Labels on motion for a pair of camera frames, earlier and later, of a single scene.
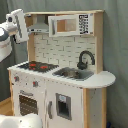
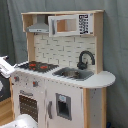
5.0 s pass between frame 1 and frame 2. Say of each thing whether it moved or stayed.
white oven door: stayed
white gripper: moved
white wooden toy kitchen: stayed
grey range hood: stayed
